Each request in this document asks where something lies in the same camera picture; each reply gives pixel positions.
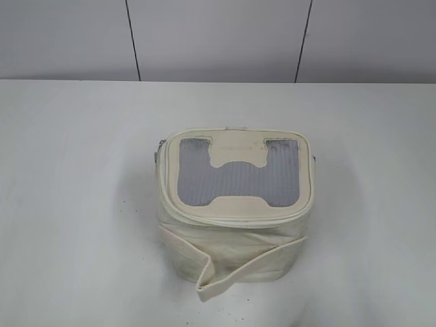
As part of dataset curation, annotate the cream canvas zipper bag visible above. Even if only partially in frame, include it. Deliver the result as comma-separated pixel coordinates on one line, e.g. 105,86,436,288
155,128,315,301

